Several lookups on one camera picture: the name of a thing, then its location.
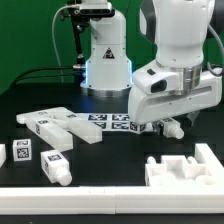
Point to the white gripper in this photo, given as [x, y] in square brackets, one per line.
[143, 108]

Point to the white chair seat part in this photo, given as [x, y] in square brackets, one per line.
[177, 170]

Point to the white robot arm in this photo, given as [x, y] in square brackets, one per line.
[177, 27]

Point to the white chair back part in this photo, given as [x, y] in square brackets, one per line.
[67, 120]

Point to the white tagged cube on sheet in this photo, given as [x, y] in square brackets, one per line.
[137, 129]

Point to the printed marker sheet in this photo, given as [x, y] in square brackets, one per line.
[118, 122]

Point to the small white tagged cube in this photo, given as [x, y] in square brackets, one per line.
[22, 150]

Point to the white block left edge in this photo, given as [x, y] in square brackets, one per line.
[2, 154]

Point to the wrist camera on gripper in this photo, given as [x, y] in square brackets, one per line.
[151, 79]

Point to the white frame wall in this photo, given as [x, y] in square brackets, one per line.
[122, 200]

